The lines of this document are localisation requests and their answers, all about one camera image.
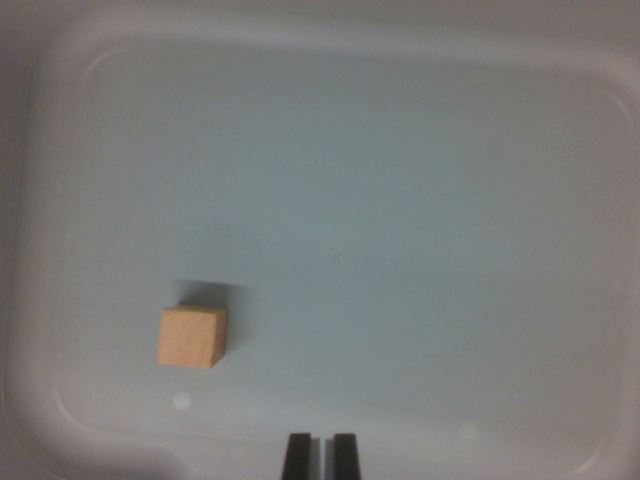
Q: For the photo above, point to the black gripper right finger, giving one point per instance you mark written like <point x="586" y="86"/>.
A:
<point x="346" y="457"/>

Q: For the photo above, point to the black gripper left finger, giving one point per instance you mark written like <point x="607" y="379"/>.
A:
<point x="298" y="457"/>

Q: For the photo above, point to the light wooden cube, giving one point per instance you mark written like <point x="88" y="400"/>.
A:
<point x="187" y="337"/>

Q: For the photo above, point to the translucent white plastic bin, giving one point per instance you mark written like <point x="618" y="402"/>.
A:
<point x="350" y="200"/>

